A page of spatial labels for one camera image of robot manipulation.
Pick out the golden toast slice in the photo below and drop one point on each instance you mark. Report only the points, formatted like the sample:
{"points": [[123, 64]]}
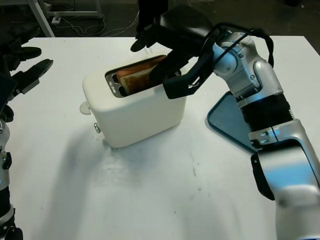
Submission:
{"points": [[135, 78]]}

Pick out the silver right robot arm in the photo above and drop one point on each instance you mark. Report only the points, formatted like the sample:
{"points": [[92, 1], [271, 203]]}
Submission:
{"points": [[280, 150]]}

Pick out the blue plastic tray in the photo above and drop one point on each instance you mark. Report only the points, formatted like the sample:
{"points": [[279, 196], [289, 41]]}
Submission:
{"points": [[227, 117]]}

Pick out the cream two-slot toaster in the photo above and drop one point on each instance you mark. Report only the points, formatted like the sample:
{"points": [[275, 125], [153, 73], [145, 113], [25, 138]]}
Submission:
{"points": [[140, 117]]}

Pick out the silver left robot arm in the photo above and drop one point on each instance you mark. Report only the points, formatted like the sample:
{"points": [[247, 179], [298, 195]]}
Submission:
{"points": [[5, 175]]}

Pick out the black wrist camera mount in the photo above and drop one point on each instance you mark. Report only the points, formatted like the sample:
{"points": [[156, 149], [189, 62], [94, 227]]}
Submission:
{"points": [[7, 87], [178, 87]]}

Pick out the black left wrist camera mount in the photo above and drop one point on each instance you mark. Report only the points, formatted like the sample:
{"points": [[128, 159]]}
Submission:
{"points": [[7, 87]]}

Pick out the white power strip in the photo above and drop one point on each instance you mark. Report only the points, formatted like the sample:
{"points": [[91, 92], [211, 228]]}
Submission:
{"points": [[56, 20]]}

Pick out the grey metal table frame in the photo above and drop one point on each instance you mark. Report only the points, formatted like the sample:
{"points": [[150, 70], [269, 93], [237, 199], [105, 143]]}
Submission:
{"points": [[42, 17]]}

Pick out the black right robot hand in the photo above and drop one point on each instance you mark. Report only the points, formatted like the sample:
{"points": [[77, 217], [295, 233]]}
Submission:
{"points": [[185, 27]]}

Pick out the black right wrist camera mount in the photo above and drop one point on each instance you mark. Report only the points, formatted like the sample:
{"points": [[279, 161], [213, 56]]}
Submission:
{"points": [[178, 87]]}

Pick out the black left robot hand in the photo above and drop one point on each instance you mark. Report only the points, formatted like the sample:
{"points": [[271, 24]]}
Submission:
{"points": [[32, 75]]}

